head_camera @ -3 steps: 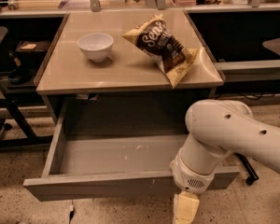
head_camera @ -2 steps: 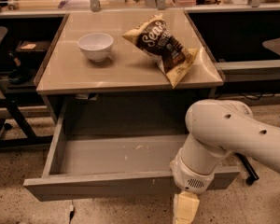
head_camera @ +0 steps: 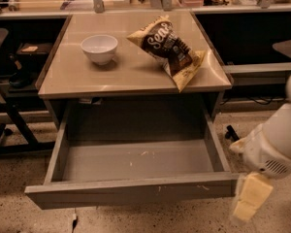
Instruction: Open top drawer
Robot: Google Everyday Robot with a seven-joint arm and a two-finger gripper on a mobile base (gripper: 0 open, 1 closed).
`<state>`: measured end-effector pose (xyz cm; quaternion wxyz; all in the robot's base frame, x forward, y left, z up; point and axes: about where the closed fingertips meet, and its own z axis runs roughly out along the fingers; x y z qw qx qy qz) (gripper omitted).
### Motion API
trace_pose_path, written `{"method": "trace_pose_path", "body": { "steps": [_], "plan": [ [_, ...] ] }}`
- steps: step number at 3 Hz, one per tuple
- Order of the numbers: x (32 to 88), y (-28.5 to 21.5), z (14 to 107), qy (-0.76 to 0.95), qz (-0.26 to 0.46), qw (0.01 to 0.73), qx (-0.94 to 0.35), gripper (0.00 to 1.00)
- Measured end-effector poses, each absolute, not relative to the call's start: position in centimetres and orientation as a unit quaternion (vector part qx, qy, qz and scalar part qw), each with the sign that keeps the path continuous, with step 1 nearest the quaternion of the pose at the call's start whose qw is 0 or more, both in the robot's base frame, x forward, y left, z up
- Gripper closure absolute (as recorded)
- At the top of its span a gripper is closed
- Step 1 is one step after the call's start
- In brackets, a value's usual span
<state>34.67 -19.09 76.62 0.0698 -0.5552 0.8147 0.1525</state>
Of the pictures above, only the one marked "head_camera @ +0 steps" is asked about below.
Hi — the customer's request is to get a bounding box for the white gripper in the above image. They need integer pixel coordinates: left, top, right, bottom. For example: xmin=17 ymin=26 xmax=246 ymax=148
xmin=230 ymin=124 xmax=291 ymax=222

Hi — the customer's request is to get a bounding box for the grey top drawer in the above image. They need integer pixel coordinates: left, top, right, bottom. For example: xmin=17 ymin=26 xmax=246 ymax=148
xmin=24 ymin=97 xmax=246 ymax=211

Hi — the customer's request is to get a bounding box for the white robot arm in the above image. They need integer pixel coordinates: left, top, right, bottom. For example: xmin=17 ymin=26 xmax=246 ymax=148
xmin=230 ymin=76 xmax=291 ymax=224

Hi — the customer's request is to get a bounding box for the grey drawer cabinet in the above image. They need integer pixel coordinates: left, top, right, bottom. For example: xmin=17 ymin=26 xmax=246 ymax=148
xmin=36 ymin=10 xmax=231 ymax=121

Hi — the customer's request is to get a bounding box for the black wheeled stand base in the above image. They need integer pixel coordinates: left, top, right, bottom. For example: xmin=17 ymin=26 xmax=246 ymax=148
xmin=225 ymin=125 xmax=240 ymax=142

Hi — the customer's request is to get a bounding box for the brown chip bag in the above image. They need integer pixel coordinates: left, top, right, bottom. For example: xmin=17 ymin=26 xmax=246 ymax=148
xmin=127 ymin=16 xmax=206 ymax=92

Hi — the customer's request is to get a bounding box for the white bowl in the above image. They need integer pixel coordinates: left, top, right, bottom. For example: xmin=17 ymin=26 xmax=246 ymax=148
xmin=81 ymin=35 xmax=118 ymax=65

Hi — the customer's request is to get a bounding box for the black cable on floor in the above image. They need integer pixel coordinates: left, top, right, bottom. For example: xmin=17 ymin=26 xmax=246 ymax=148
xmin=71 ymin=209 xmax=80 ymax=233

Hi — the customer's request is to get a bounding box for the black table frame left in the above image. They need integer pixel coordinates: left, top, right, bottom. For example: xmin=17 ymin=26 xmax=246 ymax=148
xmin=0 ymin=88 xmax=55 ymax=156

